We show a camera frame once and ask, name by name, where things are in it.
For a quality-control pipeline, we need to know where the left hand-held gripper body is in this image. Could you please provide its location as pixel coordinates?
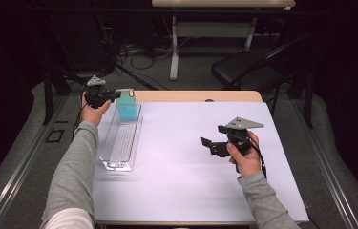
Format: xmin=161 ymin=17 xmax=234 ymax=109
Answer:
xmin=84 ymin=74 xmax=114 ymax=110

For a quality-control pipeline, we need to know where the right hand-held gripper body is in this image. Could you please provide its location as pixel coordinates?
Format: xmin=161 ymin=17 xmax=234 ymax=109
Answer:
xmin=209 ymin=115 xmax=265 ymax=158

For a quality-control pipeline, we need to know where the teal phone case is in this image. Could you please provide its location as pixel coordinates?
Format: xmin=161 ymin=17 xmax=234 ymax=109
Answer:
xmin=115 ymin=88 xmax=138 ymax=124

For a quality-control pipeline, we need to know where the clear plastic bin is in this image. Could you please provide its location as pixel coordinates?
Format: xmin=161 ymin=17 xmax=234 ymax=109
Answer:
xmin=98 ymin=103 xmax=144 ymax=173

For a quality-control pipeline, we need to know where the person's left hand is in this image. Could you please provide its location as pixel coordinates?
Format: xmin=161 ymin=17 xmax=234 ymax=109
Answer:
xmin=79 ymin=92 xmax=113 ymax=127

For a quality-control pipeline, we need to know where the person's right hand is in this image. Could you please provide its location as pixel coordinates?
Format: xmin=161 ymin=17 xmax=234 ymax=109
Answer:
xmin=226 ymin=131 xmax=263 ymax=178

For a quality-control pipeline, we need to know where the white table sheet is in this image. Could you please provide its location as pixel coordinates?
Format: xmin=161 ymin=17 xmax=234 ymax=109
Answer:
xmin=92 ymin=100 xmax=310 ymax=223

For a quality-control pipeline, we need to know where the black metal stand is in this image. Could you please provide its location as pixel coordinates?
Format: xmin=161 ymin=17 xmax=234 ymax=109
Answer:
xmin=287 ymin=68 xmax=315 ymax=130
xmin=41 ymin=18 xmax=103 ymax=126

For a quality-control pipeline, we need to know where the black folding chair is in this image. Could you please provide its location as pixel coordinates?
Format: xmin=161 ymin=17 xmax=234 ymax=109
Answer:
xmin=210 ymin=31 xmax=315 ymax=108

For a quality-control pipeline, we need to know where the white-framed desk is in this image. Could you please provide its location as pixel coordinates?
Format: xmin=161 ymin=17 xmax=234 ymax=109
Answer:
xmin=151 ymin=0 xmax=296 ymax=81

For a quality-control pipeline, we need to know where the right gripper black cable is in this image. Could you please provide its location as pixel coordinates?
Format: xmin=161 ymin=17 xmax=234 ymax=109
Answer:
xmin=230 ymin=133 xmax=268 ymax=179

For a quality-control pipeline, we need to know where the bundle of floor cables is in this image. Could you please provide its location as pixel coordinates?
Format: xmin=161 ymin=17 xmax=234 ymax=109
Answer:
xmin=96 ymin=13 xmax=194 ymax=79

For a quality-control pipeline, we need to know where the metal floor rail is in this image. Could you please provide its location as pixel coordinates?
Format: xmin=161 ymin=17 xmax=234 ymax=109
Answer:
xmin=0 ymin=94 xmax=70 ymax=229
xmin=294 ymin=94 xmax=358 ymax=229

